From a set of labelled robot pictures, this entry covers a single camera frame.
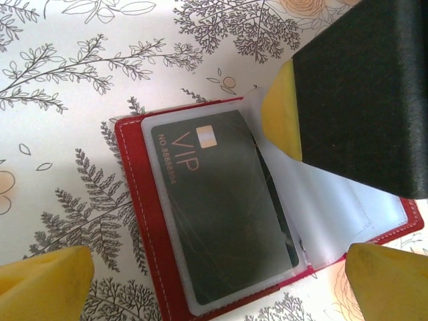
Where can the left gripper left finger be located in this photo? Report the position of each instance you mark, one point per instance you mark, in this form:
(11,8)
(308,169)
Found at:
(40,287)

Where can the floral printed tablecloth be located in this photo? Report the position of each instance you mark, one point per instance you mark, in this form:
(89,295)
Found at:
(67,100)

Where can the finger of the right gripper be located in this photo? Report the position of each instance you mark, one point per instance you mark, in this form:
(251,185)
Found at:
(351,100)

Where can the black VIP card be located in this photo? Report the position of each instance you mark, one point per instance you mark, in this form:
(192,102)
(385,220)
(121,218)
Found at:
(217,200)

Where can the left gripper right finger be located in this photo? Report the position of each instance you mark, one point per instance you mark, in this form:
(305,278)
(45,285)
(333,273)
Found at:
(391,287)

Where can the red leather card holder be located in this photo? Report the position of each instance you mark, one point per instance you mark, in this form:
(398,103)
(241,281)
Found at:
(133,174)

